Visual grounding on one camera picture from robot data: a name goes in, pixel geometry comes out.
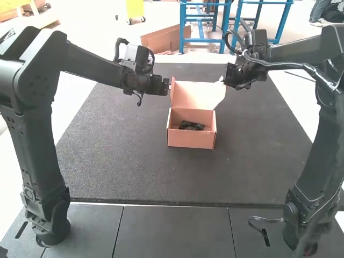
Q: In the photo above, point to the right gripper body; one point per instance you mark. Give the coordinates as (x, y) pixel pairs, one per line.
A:
(242, 74)

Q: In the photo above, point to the dark base panel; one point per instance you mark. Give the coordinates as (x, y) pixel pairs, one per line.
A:
(172, 233)
(91, 233)
(255, 244)

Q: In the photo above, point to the blue metal frame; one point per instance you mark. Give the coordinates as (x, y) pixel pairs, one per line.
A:
(282, 21)
(185, 27)

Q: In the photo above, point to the flat cardboard sheet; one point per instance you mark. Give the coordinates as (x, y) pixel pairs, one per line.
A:
(164, 37)

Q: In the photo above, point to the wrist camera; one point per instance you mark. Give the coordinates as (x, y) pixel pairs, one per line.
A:
(134, 56)
(259, 43)

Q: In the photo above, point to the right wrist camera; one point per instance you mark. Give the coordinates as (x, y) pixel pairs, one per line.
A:
(259, 43)

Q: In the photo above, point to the black square fan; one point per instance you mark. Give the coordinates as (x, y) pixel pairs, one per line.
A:
(192, 125)

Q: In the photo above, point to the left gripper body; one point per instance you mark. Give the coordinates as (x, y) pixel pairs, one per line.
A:
(158, 86)

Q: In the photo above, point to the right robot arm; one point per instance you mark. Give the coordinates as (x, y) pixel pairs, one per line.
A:
(325, 147)

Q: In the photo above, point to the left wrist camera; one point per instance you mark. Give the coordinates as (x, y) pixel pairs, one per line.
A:
(134, 56)

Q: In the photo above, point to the yellow wheeled cart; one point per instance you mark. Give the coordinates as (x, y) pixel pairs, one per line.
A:
(134, 8)

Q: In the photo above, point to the cardboard box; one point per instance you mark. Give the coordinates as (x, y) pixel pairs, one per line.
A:
(192, 137)

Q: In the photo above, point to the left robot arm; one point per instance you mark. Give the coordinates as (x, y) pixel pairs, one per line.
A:
(35, 134)

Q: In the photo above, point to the black mat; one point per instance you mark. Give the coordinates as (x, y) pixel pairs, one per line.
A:
(121, 150)

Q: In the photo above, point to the person's legs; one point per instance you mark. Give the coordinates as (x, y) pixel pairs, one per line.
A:
(318, 12)

